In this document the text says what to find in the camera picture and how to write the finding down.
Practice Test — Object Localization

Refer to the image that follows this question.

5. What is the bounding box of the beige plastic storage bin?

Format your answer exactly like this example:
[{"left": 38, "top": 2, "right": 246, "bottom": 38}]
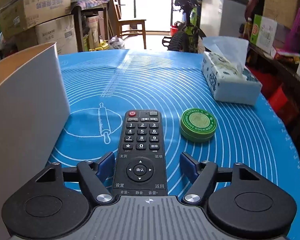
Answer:
[{"left": 0, "top": 42, "right": 70, "bottom": 239}]

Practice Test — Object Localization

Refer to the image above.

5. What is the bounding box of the blue silicone baking mat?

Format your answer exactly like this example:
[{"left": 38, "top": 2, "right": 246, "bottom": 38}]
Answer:
[{"left": 49, "top": 50, "right": 300, "bottom": 239}]

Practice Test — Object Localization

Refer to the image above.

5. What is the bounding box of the green round tin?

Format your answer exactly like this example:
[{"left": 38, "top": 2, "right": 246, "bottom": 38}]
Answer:
[{"left": 180, "top": 108, "right": 217, "bottom": 143}]

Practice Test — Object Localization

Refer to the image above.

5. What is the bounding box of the large stacked cardboard box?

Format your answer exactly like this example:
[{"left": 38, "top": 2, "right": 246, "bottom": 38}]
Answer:
[{"left": 15, "top": 15, "right": 78, "bottom": 55}]

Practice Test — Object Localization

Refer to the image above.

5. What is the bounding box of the top cardboard box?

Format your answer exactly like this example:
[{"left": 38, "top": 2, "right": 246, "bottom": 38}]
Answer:
[{"left": 0, "top": 0, "right": 70, "bottom": 38}]

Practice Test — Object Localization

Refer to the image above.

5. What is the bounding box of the yellow oil jug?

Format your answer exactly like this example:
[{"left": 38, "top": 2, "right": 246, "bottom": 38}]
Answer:
[{"left": 89, "top": 41, "right": 110, "bottom": 51}]

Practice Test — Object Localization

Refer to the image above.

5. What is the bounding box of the black remote control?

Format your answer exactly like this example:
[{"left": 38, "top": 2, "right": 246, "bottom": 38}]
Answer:
[{"left": 111, "top": 109, "right": 167, "bottom": 199}]

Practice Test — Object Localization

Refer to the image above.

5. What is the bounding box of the bicycle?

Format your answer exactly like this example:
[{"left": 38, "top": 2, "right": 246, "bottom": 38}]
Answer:
[{"left": 162, "top": 0, "right": 206, "bottom": 53}]

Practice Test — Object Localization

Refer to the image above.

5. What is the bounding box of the red bucket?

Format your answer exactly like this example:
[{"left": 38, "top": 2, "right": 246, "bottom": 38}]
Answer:
[{"left": 170, "top": 25, "right": 179, "bottom": 36}]

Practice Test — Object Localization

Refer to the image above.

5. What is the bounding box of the white freezer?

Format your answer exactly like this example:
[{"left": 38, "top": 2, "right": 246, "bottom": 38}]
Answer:
[{"left": 200, "top": 0, "right": 248, "bottom": 37}]

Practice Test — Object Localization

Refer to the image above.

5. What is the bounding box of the tissue pack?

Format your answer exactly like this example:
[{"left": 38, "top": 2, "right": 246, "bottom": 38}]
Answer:
[{"left": 202, "top": 36, "right": 262, "bottom": 106}]

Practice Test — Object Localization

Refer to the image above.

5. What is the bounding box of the green white carton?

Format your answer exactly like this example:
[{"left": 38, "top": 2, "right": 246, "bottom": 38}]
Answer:
[{"left": 250, "top": 15, "right": 277, "bottom": 54}]

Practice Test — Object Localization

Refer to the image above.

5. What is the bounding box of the wooden chair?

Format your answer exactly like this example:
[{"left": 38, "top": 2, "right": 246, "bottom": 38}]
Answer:
[{"left": 110, "top": 0, "right": 147, "bottom": 49}]

